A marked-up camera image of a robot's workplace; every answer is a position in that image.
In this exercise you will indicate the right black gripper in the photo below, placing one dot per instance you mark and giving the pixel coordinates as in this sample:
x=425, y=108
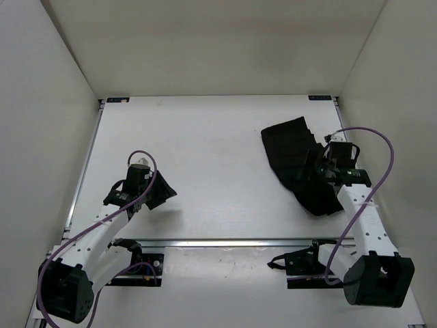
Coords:
x=310, y=161

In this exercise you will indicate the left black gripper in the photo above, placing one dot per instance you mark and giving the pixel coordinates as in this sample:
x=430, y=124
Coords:
x=164, y=191

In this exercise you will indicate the black skirt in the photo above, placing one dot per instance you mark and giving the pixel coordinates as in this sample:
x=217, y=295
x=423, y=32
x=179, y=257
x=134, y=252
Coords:
x=287, y=145

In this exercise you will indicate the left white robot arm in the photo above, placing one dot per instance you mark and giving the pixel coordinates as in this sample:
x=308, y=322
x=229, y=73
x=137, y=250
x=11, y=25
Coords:
x=70, y=281

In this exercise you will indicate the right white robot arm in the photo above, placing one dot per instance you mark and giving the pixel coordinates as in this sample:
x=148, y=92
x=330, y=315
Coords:
x=374, y=274

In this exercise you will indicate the right blue corner label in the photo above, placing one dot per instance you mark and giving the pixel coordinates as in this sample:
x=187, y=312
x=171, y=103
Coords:
x=319, y=97

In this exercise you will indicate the blue corner label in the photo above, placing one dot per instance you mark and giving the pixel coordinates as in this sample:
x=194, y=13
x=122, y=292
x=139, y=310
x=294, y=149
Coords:
x=117, y=100
x=319, y=97

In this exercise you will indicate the left blue corner label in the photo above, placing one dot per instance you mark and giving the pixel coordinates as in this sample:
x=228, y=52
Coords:
x=117, y=100

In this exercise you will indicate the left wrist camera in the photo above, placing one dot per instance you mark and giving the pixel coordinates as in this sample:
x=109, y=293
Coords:
x=138, y=174

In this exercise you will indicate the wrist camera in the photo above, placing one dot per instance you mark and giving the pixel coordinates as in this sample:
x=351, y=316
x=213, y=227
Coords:
x=340, y=150
x=138, y=174

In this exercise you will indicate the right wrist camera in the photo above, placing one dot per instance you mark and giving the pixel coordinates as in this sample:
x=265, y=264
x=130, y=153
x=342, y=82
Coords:
x=340, y=150

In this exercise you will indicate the aluminium front rail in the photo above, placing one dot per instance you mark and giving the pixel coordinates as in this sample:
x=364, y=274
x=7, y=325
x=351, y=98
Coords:
x=226, y=243

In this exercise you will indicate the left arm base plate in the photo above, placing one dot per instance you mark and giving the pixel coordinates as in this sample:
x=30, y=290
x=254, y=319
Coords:
x=149, y=274

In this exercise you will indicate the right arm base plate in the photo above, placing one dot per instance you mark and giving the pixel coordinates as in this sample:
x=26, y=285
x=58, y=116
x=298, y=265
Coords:
x=302, y=268

